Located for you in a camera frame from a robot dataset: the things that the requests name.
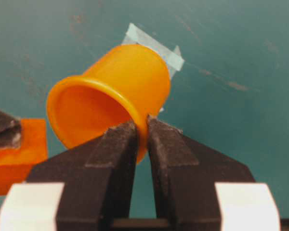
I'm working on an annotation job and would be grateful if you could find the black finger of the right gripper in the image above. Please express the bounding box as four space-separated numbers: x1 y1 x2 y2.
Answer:
0 111 22 149

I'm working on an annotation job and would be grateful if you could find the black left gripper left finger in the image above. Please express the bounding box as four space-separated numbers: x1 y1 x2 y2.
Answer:
0 119 139 231

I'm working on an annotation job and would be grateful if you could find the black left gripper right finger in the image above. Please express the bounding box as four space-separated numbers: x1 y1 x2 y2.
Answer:
146 115 281 231

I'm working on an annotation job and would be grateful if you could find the orange wooden cube block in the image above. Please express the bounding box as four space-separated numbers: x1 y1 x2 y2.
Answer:
0 118 48 196

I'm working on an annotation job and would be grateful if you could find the orange plastic cup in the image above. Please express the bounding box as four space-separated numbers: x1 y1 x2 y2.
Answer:
46 44 171 162

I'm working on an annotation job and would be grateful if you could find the clear tape strip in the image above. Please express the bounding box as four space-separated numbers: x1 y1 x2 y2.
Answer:
121 23 185 80

